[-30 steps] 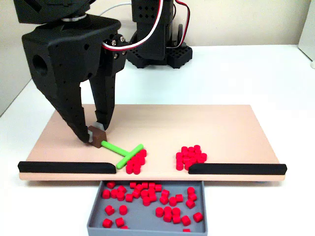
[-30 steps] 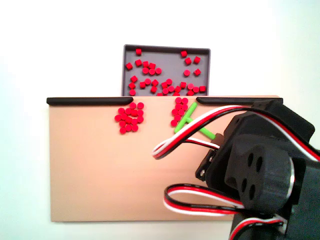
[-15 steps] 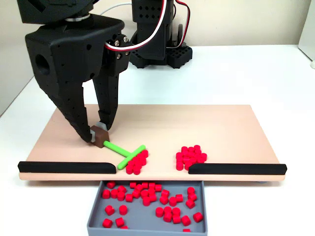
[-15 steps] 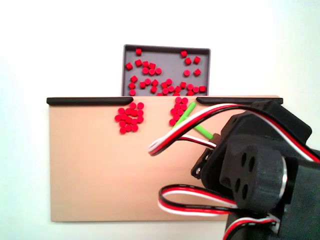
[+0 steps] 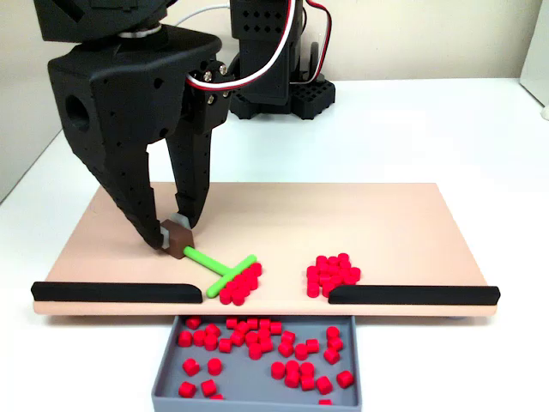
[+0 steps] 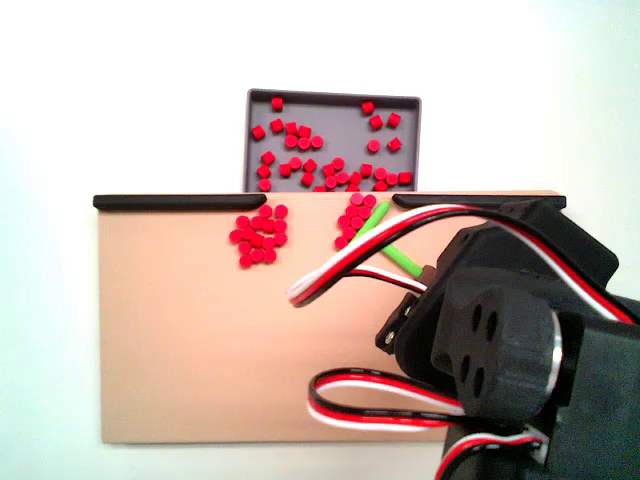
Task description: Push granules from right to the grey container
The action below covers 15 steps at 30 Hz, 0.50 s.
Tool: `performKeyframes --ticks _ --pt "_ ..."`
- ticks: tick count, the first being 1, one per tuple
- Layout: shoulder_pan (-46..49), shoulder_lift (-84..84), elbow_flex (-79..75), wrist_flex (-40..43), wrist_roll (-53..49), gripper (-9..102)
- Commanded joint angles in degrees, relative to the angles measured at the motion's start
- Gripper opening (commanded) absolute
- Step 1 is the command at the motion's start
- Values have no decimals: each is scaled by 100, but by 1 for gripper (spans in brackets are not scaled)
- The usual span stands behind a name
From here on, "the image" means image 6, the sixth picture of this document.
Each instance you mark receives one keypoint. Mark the green T-shaped pusher tool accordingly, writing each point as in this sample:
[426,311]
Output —
[405,261]

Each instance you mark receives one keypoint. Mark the grey rectangular container tray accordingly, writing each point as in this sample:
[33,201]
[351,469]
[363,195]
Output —
[345,135]

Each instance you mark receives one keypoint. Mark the tan flat board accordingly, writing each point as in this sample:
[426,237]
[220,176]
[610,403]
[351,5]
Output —
[200,325]

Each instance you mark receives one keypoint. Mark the black edge rail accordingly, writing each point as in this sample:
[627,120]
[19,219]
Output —
[415,200]
[175,202]

